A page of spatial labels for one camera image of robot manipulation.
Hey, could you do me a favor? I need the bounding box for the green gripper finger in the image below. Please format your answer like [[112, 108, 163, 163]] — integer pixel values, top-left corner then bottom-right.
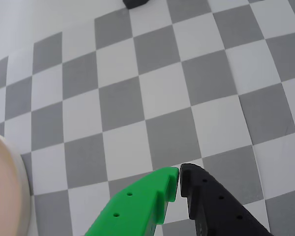
[[83, 166, 180, 236]]

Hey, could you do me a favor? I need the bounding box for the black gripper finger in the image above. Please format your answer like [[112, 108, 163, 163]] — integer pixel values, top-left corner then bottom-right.
[[178, 163, 274, 236]]

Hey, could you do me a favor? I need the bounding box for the pink round plate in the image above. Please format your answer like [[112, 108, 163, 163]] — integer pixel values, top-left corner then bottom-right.
[[0, 131, 34, 236]]

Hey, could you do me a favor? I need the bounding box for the grey checkerboard mat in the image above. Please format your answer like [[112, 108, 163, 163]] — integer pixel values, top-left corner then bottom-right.
[[0, 0, 295, 236]]

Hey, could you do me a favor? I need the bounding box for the black stand foot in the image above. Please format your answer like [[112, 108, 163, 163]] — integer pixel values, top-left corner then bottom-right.
[[122, 0, 150, 10]]

